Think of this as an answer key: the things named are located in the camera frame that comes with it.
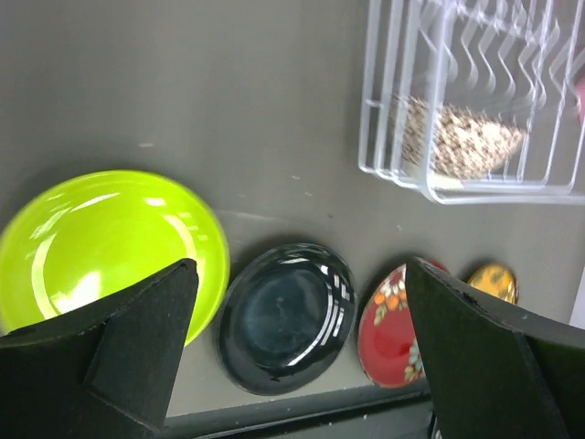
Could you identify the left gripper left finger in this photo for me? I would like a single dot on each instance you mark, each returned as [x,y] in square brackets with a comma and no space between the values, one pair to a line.
[105,370]

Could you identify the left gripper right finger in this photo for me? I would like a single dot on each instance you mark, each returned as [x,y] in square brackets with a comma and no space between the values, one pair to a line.
[495,370]

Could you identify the yellow brown plate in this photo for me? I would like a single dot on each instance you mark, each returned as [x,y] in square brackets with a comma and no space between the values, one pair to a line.
[497,280]

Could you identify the red floral plate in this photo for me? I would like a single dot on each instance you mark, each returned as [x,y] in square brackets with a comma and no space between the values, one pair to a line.
[387,347]

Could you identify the green plate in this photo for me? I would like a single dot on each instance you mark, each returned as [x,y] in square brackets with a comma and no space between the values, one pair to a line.
[96,234]

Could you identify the black plate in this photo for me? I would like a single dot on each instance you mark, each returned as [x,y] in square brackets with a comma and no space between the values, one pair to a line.
[286,318]

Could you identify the patterned ceramic bowl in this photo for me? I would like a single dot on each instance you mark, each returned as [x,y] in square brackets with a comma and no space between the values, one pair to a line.
[468,145]

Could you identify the white wire dish rack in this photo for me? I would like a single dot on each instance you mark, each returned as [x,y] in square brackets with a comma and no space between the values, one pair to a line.
[520,62]

